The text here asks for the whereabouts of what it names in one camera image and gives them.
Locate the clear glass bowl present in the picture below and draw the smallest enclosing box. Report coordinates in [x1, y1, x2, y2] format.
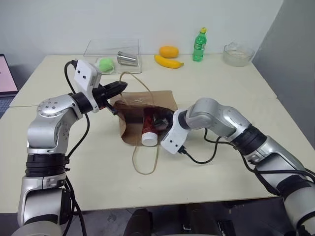
[223, 41, 255, 67]

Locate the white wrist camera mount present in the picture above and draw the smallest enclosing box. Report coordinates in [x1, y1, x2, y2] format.
[73, 59, 102, 114]
[160, 111, 190, 155]

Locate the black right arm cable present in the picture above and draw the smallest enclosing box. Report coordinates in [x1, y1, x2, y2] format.
[180, 127, 315, 197]

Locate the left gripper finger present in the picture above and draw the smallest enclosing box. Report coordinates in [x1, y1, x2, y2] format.
[104, 87, 128, 97]
[104, 81, 129, 90]

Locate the yellow banana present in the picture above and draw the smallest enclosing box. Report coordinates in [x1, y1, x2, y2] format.
[154, 54, 185, 69]

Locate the orange mango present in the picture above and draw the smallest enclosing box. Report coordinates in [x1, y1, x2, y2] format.
[158, 45, 180, 59]

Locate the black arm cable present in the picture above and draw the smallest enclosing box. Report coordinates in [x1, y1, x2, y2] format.
[180, 127, 315, 197]
[64, 59, 91, 236]

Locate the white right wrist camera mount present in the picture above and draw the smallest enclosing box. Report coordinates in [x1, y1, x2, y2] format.
[160, 111, 190, 155]

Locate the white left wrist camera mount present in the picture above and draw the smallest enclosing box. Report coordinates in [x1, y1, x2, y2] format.
[73, 59, 102, 114]

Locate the green plastic bottle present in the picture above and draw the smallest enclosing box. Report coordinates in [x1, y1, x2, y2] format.
[192, 27, 208, 62]

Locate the brown paper bag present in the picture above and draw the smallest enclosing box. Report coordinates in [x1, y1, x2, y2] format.
[112, 71, 179, 176]

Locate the clear plastic box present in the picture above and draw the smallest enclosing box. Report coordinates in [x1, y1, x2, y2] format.
[83, 38, 143, 74]

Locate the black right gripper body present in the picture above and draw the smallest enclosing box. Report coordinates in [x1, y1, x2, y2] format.
[158, 110, 176, 134]

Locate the stainless steel cup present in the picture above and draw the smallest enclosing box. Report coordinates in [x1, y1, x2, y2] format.
[116, 51, 138, 67]

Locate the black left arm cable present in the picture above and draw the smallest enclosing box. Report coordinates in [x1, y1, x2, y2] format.
[64, 59, 91, 236]

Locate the grey partition panel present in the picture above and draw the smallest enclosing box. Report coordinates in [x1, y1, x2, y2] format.
[252, 0, 315, 146]

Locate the open laptop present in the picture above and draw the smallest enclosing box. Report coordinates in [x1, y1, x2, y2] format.
[0, 54, 19, 119]

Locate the green ball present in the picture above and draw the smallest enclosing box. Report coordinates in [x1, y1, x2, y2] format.
[97, 57, 116, 74]

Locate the dark rounded shape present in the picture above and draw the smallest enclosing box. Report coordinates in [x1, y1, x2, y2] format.
[123, 207, 155, 236]

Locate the red bottle with white cap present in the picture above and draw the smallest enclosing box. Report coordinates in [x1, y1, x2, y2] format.
[140, 108, 159, 147]

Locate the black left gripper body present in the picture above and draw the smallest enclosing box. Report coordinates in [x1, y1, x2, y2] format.
[92, 83, 119, 116]

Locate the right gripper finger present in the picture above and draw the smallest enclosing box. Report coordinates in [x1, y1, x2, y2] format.
[153, 121, 171, 132]
[152, 112, 169, 122]

